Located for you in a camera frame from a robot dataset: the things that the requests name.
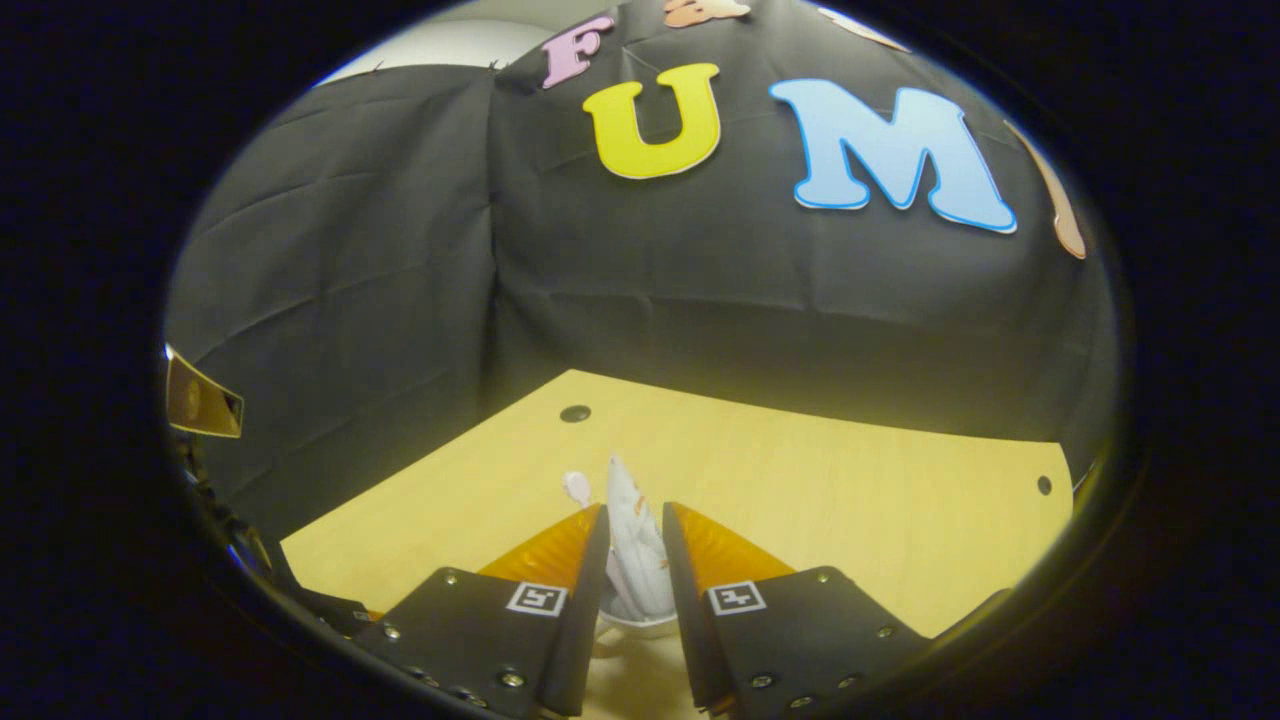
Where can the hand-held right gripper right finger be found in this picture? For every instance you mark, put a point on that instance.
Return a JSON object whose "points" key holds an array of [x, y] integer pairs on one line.
{"points": [[685, 620]]}

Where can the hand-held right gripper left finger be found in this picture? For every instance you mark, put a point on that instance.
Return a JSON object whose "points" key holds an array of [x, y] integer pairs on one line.
{"points": [[580, 620]]}

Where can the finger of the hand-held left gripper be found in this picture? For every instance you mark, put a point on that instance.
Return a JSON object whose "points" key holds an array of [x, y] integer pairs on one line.
{"points": [[200, 405], [325, 612]]}

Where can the white toothbrush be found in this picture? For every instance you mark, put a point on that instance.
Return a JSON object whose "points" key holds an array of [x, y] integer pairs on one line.
{"points": [[577, 487]]}

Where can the wooden desktop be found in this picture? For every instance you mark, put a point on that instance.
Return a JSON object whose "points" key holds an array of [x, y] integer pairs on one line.
{"points": [[820, 500]]}

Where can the black backdrop cloth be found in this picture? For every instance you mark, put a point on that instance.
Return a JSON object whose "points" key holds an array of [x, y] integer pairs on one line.
{"points": [[700, 300]]}

